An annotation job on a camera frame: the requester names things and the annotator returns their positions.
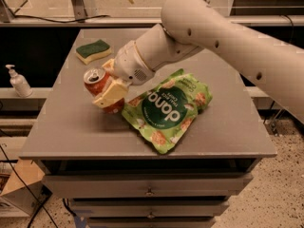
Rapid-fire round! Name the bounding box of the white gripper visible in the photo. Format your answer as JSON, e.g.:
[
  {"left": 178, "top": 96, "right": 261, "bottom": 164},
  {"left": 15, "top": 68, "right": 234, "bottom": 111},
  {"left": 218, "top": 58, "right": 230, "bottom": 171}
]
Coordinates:
[{"left": 92, "top": 41, "right": 154, "bottom": 108}]

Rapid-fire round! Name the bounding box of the red coke can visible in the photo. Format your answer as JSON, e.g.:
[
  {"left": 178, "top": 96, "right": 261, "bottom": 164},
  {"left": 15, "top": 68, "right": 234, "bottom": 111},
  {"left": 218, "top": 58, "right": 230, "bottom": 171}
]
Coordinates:
[{"left": 84, "top": 67, "right": 124, "bottom": 114}]

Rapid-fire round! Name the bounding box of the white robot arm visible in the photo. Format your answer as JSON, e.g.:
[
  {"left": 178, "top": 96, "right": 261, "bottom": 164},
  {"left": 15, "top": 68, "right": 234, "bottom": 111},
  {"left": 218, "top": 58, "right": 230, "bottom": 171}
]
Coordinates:
[{"left": 93, "top": 0, "right": 304, "bottom": 122}]

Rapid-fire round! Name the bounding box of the green yellow sponge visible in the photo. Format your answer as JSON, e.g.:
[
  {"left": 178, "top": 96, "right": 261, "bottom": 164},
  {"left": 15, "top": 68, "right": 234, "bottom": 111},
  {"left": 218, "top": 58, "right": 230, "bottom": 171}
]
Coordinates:
[{"left": 76, "top": 40, "right": 112, "bottom": 65}]

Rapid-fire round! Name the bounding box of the green chips bag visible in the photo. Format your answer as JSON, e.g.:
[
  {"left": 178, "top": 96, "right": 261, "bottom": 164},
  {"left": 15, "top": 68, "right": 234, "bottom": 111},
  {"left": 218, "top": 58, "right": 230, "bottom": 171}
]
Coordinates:
[{"left": 122, "top": 69, "right": 213, "bottom": 154}]

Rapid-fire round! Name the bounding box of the white pump soap bottle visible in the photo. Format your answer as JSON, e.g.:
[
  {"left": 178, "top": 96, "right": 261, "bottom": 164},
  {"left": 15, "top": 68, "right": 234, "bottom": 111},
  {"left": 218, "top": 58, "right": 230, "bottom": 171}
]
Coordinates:
[{"left": 6, "top": 65, "right": 32, "bottom": 98}]

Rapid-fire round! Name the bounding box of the grey drawer cabinet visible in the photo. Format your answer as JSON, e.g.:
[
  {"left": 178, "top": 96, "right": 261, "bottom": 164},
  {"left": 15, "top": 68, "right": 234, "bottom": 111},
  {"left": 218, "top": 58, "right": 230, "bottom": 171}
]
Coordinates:
[{"left": 18, "top": 27, "right": 277, "bottom": 228}]

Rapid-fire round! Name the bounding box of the middle grey drawer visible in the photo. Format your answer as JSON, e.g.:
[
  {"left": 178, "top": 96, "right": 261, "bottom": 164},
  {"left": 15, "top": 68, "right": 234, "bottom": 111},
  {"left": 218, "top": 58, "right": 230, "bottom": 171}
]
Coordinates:
[{"left": 70, "top": 199, "right": 229, "bottom": 219}]

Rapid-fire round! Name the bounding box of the grey drawer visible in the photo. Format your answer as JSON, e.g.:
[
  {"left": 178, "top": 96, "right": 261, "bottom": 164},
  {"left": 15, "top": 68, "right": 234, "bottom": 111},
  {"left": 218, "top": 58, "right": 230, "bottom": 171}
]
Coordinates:
[
  {"left": 70, "top": 199, "right": 229, "bottom": 219},
  {"left": 43, "top": 173, "right": 253, "bottom": 199}
]

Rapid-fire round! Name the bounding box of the top grey drawer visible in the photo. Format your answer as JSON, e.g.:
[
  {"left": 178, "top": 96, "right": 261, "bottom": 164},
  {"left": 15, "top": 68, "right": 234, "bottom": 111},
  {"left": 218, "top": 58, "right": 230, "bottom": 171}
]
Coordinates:
[{"left": 43, "top": 173, "right": 253, "bottom": 199}]

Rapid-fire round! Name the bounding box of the cardboard box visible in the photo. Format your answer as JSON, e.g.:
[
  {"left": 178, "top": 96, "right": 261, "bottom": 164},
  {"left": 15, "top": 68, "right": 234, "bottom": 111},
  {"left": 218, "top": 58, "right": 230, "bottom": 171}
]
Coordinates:
[{"left": 0, "top": 160, "right": 44, "bottom": 218}]

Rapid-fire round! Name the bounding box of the black cable on shelf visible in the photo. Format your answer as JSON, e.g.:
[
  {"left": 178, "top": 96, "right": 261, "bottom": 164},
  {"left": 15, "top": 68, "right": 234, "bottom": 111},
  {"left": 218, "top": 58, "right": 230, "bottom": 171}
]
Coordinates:
[{"left": 12, "top": 13, "right": 110, "bottom": 25}]

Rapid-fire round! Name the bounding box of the black cable on floor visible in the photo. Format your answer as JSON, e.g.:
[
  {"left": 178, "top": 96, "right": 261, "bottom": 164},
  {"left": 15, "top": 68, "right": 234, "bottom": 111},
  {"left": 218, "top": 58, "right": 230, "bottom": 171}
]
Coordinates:
[{"left": 0, "top": 142, "right": 60, "bottom": 228}]

